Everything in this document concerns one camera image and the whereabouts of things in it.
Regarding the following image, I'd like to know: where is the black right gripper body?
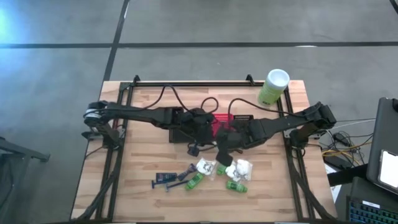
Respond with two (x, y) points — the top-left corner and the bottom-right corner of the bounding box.
(217, 119), (261, 151)

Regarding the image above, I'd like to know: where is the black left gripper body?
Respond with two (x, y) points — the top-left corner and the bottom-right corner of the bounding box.
(174, 107), (216, 144)

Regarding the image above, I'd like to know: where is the clear vanity pack bag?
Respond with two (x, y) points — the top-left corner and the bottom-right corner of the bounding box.
(235, 159), (254, 182)
(196, 157), (218, 182)
(224, 164), (241, 183)

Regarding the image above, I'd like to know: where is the blue disposable razor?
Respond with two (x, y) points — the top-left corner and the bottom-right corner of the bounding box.
(150, 179), (170, 190)
(164, 180), (190, 192)

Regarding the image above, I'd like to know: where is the small black plastic basket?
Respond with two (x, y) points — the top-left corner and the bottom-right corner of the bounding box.
(233, 114), (254, 123)

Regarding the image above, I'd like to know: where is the large black plastic basket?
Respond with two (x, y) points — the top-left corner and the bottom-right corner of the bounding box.
(169, 114), (215, 144)

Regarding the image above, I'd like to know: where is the red plastic basket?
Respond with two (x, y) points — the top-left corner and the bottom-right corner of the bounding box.
(212, 113), (234, 138)

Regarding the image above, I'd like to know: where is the green wipes canister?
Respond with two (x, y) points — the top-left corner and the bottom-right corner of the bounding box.
(257, 68), (290, 107)

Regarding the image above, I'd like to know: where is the black power adapter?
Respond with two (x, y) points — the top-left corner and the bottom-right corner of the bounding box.
(331, 132), (351, 146)

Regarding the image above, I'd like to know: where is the white paper sheet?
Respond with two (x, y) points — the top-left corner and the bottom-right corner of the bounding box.
(324, 163), (342, 203)

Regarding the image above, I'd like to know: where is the black flat bar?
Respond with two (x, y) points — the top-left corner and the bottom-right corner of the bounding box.
(326, 164), (369, 187)

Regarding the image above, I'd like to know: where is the dark grey laptop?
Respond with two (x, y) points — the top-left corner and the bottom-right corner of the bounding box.
(366, 96), (398, 196)

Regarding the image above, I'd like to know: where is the backlit black keyboard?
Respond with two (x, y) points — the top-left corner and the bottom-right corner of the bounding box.
(348, 198), (398, 224)

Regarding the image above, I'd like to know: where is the black floor stand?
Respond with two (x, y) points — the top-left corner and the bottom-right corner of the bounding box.
(0, 136), (51, 224)

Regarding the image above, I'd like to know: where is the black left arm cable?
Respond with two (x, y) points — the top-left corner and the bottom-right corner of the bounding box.
(145, 83), (220, 116)

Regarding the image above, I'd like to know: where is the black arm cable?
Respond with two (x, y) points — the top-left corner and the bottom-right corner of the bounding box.
(228, 97), (300, 119)
(145, 83), (220, 116)

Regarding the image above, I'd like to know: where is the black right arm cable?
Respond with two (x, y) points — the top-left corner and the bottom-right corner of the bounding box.
(228, 97), (300, 119)

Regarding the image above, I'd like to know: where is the black table frame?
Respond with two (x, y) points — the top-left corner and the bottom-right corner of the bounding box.
(70, 74), (339, 223)

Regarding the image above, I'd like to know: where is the yellow floor cable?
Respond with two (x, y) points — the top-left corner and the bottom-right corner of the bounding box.
(321, 141), (374, 158)

